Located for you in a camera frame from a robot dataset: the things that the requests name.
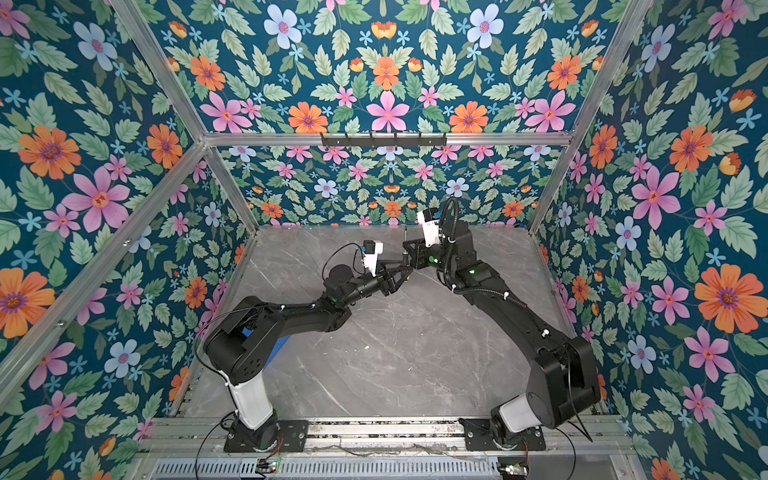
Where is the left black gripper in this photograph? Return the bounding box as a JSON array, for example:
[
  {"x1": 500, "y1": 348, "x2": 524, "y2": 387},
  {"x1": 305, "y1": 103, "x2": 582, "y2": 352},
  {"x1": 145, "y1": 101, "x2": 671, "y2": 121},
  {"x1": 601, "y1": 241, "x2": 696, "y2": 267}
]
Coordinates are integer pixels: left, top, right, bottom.
[{"x1": 339, "y1": 257, "x2": 410, "y2": 308}]

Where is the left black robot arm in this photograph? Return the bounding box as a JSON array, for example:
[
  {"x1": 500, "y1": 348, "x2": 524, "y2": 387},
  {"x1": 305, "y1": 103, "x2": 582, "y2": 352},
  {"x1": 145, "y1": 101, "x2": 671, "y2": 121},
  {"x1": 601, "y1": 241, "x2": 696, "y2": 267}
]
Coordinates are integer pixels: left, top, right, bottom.
[{"x1": 203, "y1": 262, "x2": 413, "y2": 451}]

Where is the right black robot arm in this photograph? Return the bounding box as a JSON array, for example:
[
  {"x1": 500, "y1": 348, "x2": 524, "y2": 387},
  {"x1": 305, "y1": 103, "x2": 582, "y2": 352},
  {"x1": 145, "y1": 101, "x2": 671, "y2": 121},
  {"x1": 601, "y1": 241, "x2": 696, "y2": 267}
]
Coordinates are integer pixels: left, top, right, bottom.
[{"x1": 403, "y1": 198, "x2": 601, "y2": 448}]

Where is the blue plastic bin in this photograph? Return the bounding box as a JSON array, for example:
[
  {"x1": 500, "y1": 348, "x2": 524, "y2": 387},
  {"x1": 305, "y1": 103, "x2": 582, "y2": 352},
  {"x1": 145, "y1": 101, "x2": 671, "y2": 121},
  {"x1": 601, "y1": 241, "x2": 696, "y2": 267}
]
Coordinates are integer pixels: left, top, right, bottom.
[{"x1": 242, "y1": 326, "x2": 288, "y2": 369}]

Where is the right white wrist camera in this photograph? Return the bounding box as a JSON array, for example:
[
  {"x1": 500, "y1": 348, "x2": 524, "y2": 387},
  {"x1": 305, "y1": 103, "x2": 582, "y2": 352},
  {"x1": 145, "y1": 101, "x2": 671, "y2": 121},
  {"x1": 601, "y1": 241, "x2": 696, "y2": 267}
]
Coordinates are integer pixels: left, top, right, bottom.
[{"x1": 417, "y1": 208, "x2": 440, "y2": 247}]

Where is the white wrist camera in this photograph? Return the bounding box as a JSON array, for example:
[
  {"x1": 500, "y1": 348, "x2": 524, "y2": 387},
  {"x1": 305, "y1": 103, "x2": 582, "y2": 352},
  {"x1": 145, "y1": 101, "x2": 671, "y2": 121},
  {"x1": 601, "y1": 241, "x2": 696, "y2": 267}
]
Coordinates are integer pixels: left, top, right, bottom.
[
  {"x1": 361, "y1": 240, "x2": 384, "y2": 275},
  {"x1": 417, "y1": 208, "x2": 440, "y2": 247}
]

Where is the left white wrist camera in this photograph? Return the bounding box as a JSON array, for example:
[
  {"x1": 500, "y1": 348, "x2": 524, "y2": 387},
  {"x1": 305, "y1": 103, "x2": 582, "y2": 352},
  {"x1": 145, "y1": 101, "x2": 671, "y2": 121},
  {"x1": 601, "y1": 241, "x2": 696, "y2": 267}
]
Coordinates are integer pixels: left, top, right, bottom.
[{"x1": 361, "y1": 240, "x2": 384, "y2": 275}]

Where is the black wall hook rail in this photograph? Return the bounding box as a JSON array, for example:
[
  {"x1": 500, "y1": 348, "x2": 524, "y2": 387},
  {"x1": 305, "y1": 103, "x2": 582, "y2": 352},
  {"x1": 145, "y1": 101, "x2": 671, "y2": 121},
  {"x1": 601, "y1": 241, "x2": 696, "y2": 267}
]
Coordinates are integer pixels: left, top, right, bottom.
[{"x1": 320, "y1": 133, "x2": 448, "y2": 148}]

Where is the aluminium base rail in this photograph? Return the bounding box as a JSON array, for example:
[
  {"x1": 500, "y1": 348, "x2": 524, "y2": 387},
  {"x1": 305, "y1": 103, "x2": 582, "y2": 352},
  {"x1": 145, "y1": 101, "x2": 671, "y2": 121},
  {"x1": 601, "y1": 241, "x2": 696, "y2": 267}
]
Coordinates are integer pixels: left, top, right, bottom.
[{"x1": 139, "y1": 415, "x2": 635, "y2": 455}]

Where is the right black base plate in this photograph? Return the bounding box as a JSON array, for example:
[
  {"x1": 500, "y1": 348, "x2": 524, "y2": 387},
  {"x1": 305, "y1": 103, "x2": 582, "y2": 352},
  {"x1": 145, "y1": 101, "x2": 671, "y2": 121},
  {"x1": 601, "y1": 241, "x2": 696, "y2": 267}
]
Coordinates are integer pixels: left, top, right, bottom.
[{"x1": 458, "y1": 417, "x2": 546, "y2": 452}]

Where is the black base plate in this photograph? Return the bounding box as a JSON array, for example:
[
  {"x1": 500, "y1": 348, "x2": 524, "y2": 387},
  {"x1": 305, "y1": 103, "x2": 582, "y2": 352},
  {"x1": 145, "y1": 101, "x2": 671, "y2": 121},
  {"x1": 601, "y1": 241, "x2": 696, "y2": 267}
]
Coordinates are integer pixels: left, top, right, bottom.
[
  {"x1": 458, "y1": 417, "x2": 546, "y2": 452},
  {"x1": 224, "y1": 420, "x2": 309, "y2": 453}
]

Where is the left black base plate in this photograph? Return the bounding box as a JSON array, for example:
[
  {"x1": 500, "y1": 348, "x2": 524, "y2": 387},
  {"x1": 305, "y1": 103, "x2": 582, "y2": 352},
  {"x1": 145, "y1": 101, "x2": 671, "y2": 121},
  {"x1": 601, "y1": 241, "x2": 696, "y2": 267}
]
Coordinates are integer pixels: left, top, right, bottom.
[{"x1": 224, "y1": 420, "x2": 309, "y2": 453}]

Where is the white slotted cable duct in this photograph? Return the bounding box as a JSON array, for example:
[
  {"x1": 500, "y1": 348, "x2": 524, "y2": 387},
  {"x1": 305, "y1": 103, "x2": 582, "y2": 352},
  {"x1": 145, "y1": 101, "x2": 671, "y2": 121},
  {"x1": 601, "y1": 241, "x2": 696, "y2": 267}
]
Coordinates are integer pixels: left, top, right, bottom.
[{"x1": 149, "y1": 456, "x2": 501, "y2": 479}]

